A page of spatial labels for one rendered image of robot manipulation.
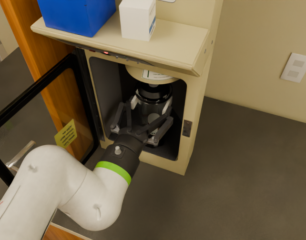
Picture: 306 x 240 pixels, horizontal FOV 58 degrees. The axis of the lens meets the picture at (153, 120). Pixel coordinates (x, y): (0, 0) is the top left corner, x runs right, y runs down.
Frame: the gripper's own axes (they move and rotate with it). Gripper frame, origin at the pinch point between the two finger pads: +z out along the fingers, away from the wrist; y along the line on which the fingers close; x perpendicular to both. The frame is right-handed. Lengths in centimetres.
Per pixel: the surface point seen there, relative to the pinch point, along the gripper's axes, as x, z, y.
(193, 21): -31.8, -6.8, -10.6
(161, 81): -12.3, -4.3, -4.0
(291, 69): 4, 36, -39
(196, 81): -17.5, -6.7, -13.0
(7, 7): -32.1, -15.8, 24.4
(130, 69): -12.8, -3.4, 5.1
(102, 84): -4.3, -3.3, 14.4
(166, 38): -30.9, -12.6, -7.4
